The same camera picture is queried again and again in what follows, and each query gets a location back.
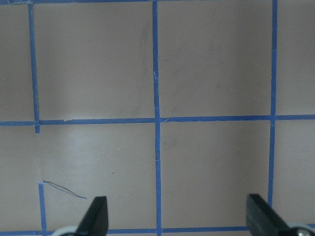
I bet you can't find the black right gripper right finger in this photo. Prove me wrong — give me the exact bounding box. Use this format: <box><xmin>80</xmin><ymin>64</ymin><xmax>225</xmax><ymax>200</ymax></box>
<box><xmin>246</xmin><ymin>194</ymin><xmax>288</xmax><ymax>236</ymax></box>

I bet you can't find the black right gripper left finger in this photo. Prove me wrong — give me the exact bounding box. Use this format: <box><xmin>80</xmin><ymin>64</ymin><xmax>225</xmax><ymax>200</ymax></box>
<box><xmin>76</xmin><ymin>196</ymin><xmax>109</xmax><ymax>236</ymax></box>

